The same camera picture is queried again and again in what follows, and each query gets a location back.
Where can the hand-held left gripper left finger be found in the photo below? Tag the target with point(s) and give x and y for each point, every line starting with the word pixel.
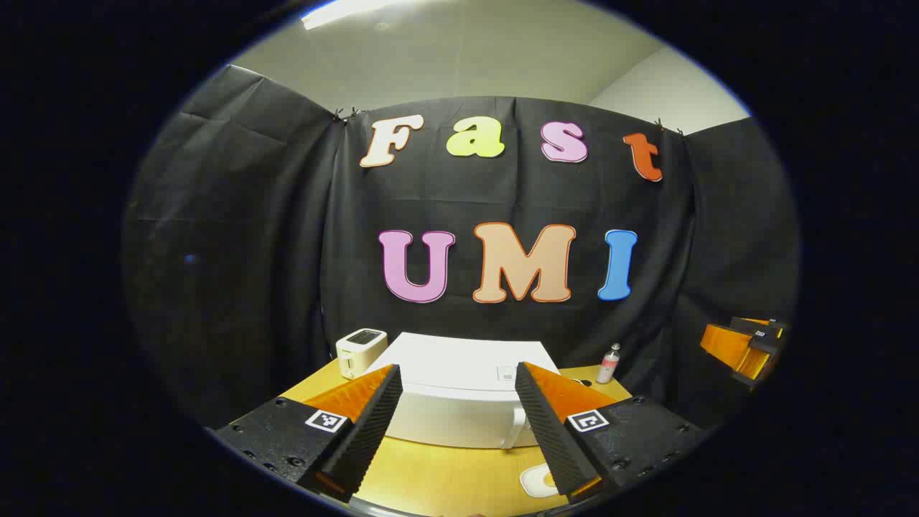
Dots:
pixel 373 424

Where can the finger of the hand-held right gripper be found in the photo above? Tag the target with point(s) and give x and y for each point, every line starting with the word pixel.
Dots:
pixel 761 327
pixel 732 352

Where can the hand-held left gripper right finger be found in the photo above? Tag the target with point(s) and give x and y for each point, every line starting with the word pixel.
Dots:
pixel 546 431

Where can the round golden bun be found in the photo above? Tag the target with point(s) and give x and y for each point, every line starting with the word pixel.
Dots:
pixel 546 477

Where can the white microwave oven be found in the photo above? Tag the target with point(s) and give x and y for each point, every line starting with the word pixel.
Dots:
pixel 452 373

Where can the white plate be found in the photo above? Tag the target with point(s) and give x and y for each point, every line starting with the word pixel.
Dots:
pixel 531 485

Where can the white toaster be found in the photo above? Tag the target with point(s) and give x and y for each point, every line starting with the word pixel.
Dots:
pixel 359 352

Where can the small pink label bottle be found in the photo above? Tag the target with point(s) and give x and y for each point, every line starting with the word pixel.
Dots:
pixel 608 366

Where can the black backdrop cloth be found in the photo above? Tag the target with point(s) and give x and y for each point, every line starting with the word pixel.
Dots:
pixel 251 251

